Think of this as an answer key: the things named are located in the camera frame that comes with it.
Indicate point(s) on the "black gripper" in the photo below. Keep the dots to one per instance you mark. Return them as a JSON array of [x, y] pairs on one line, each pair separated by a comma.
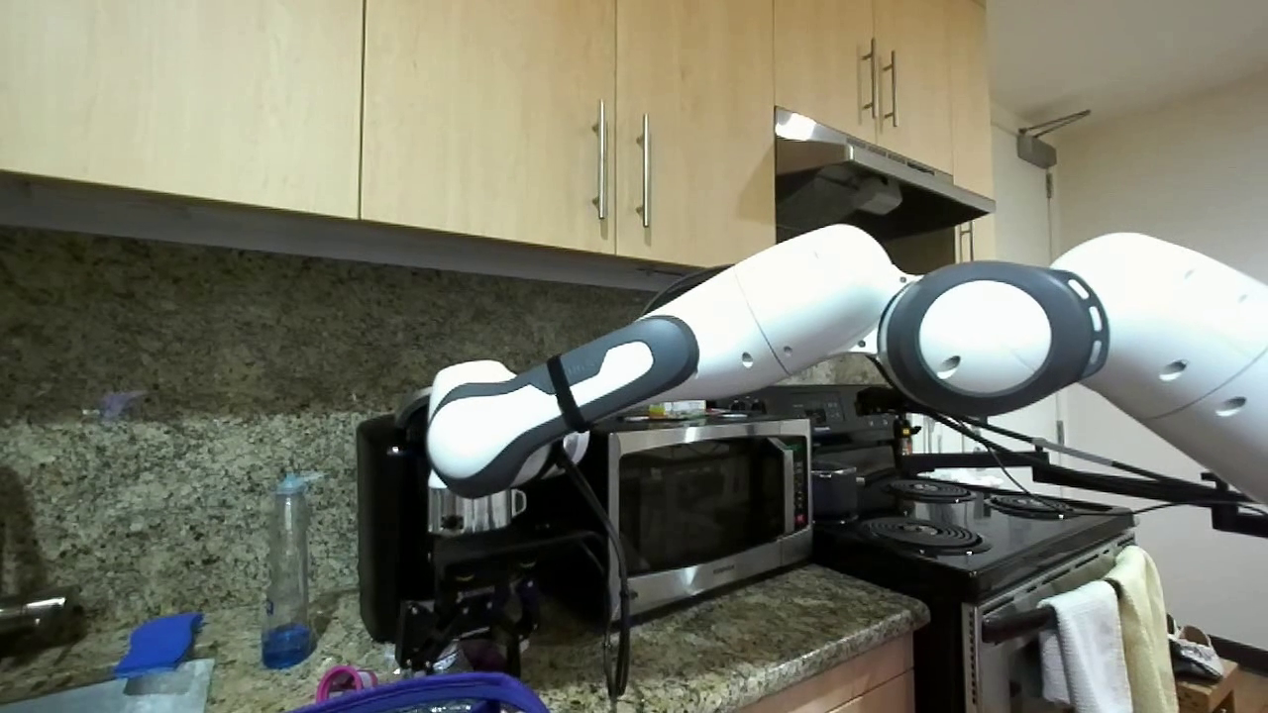
[[460, 571]]

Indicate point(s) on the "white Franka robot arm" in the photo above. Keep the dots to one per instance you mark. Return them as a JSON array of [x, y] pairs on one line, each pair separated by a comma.
[[816, 302]]

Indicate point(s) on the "blue fabric tote bag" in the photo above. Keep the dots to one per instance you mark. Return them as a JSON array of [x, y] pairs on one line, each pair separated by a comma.
[[437, 693]]

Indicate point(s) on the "small pink plastic item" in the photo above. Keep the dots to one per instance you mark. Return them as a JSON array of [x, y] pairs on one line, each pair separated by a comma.
[[342, 682]]

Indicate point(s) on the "clear water bottle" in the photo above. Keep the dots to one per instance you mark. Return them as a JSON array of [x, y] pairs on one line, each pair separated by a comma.
[[285, 581]]

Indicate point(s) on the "stainless steel microwave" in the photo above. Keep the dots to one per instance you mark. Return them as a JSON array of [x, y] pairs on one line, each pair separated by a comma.
[[713, 509]]

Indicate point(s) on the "blue sponge holder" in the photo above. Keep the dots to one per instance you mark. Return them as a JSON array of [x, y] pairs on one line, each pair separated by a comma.
[[160, 644]]

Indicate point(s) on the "light wood lower cabinet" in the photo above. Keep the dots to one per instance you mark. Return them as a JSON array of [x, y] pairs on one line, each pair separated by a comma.
[[856, 678]]

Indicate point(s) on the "light wood upper cabinets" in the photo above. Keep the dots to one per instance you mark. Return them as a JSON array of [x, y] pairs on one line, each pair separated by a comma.
[[477, 120]]

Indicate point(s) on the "black kitchen stove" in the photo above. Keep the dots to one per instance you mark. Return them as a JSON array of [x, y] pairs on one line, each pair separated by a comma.
[[1005, 567]]

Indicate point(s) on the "steel range hood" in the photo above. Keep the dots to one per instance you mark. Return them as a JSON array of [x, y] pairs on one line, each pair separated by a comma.
[[856, 162]]

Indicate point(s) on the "white hanging towel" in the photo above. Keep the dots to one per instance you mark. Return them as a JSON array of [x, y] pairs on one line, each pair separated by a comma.
[[1092, 655]]

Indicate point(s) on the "yellow hanging towel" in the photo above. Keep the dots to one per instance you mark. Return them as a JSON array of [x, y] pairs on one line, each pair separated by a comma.
[[1146, 618]]

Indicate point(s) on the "metal door closer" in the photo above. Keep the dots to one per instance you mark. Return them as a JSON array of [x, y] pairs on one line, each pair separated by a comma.
[[1043, 141]]

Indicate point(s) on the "black metal mount bar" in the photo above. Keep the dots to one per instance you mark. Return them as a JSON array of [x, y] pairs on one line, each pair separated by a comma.
[[1094, 478]]

